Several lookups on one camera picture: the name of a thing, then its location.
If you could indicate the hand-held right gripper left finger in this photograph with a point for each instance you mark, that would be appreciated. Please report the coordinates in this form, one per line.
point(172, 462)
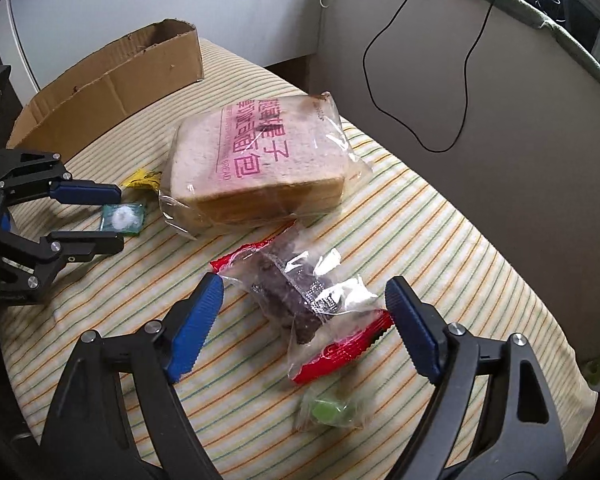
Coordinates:
point(195, 330)

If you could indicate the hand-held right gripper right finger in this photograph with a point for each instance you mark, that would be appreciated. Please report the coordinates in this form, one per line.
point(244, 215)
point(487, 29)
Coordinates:
point(412, 327)

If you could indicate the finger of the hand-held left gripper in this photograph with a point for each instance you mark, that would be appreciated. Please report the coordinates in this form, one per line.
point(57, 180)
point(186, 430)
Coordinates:
point(85, 192)
point(80, 246)

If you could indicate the green square candy packet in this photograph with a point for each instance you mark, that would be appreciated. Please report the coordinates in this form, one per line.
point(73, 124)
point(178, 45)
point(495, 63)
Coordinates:
point(122, 217)

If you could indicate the cardboard box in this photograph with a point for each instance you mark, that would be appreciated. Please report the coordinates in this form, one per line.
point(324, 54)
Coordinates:
point(105, 90)

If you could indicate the dark cake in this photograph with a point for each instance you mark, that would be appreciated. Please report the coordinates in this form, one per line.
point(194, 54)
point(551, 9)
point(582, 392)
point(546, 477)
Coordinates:
point(300, 300)

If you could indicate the yellow candy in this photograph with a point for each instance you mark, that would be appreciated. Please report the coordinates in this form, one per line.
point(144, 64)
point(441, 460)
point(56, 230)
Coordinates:
point(141, 179)

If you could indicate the striped bed sheet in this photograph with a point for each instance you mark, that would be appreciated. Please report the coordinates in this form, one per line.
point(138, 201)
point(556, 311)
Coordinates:
point(430, 240)

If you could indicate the light green candy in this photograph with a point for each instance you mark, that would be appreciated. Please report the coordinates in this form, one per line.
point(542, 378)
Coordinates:
point(330, 410)

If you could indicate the sliced bread in clear bag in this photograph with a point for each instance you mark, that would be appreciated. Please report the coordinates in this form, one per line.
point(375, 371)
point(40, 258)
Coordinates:
point(255, 160)

